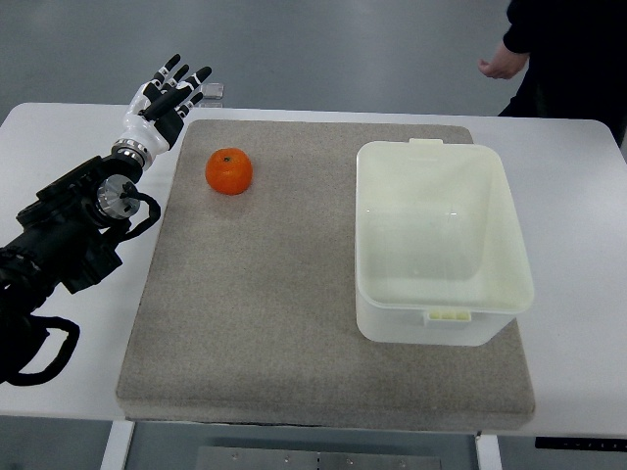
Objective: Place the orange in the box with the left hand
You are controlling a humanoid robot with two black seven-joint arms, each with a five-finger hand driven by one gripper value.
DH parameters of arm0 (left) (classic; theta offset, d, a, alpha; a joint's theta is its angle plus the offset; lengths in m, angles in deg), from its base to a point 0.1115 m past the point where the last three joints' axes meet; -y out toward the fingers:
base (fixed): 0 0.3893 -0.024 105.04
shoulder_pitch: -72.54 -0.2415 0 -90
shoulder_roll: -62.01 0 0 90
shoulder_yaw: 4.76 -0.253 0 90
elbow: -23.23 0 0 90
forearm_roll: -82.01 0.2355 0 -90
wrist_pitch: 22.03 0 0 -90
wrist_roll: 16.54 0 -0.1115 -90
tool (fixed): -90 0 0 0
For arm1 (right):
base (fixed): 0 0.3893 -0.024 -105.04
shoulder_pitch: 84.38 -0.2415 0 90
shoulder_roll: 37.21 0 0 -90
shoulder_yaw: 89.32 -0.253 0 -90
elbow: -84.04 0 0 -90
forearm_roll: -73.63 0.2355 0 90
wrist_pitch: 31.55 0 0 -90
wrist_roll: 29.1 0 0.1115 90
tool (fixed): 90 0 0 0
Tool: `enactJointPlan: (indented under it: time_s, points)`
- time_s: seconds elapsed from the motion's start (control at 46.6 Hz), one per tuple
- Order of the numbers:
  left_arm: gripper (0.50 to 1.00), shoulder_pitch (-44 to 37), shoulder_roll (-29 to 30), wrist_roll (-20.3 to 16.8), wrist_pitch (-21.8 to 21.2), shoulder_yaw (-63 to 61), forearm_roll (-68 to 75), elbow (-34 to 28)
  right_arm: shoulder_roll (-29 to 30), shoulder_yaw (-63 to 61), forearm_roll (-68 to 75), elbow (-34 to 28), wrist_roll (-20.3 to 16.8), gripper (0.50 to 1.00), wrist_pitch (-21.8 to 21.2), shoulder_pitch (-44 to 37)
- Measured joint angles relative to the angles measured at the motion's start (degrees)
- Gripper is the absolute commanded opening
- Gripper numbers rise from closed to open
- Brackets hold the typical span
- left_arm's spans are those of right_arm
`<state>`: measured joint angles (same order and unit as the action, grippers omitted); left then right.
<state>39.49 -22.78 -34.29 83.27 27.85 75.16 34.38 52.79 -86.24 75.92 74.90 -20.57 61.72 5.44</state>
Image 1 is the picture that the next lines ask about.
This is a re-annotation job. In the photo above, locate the white left table leg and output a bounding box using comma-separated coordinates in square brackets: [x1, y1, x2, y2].
[100, 420, 135, 470]

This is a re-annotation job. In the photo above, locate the bystander in black clothes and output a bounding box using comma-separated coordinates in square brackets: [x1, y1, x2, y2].
[502, 1, 626, 144]

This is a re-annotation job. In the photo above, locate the small clear plastic object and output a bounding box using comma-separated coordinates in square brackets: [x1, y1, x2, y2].
[200, 83, 224, 101]

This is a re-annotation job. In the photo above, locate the grey metal base plate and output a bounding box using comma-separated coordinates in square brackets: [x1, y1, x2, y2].
[195, 446, 442, 470]

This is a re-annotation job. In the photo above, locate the black table control panel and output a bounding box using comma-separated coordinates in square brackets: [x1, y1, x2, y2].
[535, 437, 627, 452]

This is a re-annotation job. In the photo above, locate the grey felt mat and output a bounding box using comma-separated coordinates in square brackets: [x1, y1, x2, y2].
[116, 119, 535, 432]

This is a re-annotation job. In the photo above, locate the white table leg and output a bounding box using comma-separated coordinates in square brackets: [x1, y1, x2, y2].
[100, 420, 135, 470]
[475, 434, 504, 470]

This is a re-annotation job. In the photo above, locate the white plastic box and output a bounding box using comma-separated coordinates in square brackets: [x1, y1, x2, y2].
[355, 139, 535, 347]

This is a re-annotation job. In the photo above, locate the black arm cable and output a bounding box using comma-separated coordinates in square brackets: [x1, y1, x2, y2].
[0, 315, 81, 388]

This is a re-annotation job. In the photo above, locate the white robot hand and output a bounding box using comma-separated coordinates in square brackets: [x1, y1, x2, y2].
[121, 54, 212, 152]

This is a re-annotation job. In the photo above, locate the bystander hand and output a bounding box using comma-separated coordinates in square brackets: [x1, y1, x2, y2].
[478, 42, 529, 79]

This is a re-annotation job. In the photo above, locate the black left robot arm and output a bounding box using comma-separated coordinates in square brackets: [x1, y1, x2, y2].
[1, 55, 212, 387]

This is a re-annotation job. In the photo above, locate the white right table leg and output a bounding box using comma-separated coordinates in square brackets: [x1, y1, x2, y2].
[475, 434, 504, 470]

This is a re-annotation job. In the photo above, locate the orange fruit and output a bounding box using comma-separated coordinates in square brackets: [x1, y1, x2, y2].
[205, 148, 254, 196]

